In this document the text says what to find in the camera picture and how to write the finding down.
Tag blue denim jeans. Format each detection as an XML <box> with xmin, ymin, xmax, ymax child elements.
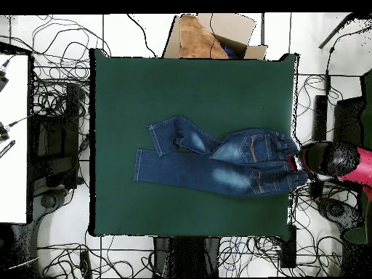
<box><xmin>133</xmin><ymin>115</ymin><xmax>310</xmax><ymax>198</ymax></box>

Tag dark blue fabric item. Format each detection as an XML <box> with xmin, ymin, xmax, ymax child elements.
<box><xmin>222</xmin><ymin>43</ymin><xmax>240</xmax><ymax>60</ymax></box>

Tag black office chair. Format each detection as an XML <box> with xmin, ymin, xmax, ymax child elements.
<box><xmin>30</xmin><ymin>82</ymin><xmax>85</xmax><ymax>213</ymax></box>
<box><xmin>310</xmin><ymin>94</ymin><xmax>365</xmax><ymax>233</ymax></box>

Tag green covered side table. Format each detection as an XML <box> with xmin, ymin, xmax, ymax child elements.
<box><xmin>344</xmin><ymin>68</ymin><xmax>372</xmax><ymax>245</ymax></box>

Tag dark green table cloth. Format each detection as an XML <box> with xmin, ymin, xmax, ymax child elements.
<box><xmin>89</xmin><ymin>47</ymin><xmax>300</xmax><ymax>238</ymax></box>

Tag black slanted rod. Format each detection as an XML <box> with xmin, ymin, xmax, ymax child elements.
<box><xmin>318</xmin><ymin>12</ymin><xmax>355</xmax><ymax>49</ymax></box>

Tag cardboard box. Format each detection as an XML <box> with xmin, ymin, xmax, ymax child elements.
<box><xmin>161</xmin><ymin>12</ymin><xmax>269</xmax><ymax>60</ymax></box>

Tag brown cloth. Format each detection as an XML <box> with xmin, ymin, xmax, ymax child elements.
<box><xmin>179</xmin><ymin>14</ymin><xmax>230</xmax><ymax>60</ymax></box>

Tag black power strip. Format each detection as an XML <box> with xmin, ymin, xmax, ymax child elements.
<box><xmin>78</xmin><ymin>250</ymin><xmax>93</xmax><ymax>279</ymax></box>

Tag white table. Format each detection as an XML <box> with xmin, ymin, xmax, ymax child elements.
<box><xmin>0</xmin><ymin>53</ymin><xmax>30</xmax><ymax>225</ymax></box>

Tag black label strip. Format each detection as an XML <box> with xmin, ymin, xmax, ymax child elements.
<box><xmin>0</xmin><ymin>139</ymin><xmax>16</xmax><ymax>159</ymax></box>

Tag black and blue cable tangle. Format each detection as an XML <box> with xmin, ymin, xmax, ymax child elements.
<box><xmin>217</xmin><ymin>235</ymin><xmax>284</xmax><ymax>277</ymax></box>

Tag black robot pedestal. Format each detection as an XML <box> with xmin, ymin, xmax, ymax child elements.
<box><xmin>153</xmin><ymin>235</ymin><xmax>222</xmax><ymax>278</ymax></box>

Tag thin black cable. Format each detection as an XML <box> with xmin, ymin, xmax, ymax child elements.
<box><xmin>209</xmin><ymin>12</ymin><xmax>219</xmax><ymax>57</ymax></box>

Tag single black cable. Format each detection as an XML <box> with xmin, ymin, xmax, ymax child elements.
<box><xmin>126</xmin><ymin>13</ymin><xmax>159</xmax><ymax>58</ymax></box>

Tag black device with cable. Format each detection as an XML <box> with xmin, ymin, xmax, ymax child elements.
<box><xmin>0</xmin><ymin>114</ymin><xmax>33</xmax><ymax>143</ymax></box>

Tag black connector with cable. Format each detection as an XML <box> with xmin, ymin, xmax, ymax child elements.
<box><xmin>0</xmin><ymin>56</ymin><xmax>14</xmax><ymax>92</ymax></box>

